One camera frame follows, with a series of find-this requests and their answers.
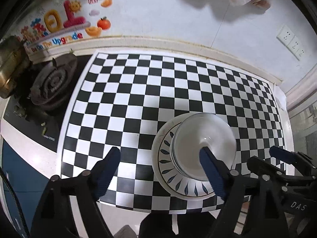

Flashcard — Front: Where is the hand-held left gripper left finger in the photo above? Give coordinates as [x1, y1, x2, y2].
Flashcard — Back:
[29, 147, 121, 238]

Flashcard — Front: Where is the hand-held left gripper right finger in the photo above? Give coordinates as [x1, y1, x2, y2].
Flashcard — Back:
[199, 147, 291, 238]

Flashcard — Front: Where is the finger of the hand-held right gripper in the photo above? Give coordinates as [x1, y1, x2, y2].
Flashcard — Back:
[269, 145, 317, 173]
[247, 156, 289, 182]

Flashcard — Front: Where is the large white plate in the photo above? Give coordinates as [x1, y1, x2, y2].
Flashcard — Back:
[152, 113, 225, 200]

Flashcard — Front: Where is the blue cabinet door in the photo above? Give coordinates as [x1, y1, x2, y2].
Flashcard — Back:
[0, 139, 51, 238]

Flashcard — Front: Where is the black and white checkered mat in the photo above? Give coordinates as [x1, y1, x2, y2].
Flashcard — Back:
[60, 52, 288, 215]

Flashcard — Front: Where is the gas stove burner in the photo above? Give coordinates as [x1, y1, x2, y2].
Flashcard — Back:
[29, 53, 79, 111]
[2, 54, 96, 152]

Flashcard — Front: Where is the brass pot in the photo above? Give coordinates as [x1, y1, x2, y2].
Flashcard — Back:
[0, 36, 31, 100]

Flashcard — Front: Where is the black cable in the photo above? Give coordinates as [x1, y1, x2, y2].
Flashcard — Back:
[0, 166, 31, 238]

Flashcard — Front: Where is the white wall socket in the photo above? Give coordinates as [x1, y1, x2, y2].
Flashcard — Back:
[294, 45, 307, 61]
[277, 25, 294, 46]
[287, 36, 302, 54]

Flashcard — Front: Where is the colourful wall sticker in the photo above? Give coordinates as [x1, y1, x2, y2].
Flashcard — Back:
[15, 0, 112, 55]

